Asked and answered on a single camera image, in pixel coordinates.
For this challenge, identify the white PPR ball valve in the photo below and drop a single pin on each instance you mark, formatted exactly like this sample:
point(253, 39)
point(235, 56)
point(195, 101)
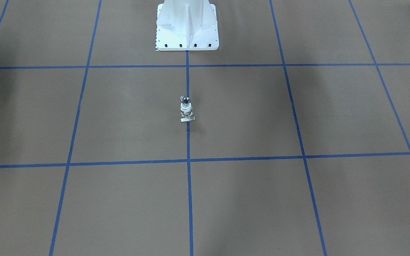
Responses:
point(186, 111)

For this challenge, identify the chrome pipe fitting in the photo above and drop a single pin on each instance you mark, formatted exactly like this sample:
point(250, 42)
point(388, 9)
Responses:
point(185, 100)

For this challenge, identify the white camera column base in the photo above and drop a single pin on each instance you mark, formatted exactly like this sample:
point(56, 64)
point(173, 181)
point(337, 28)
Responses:
point(186, 25)

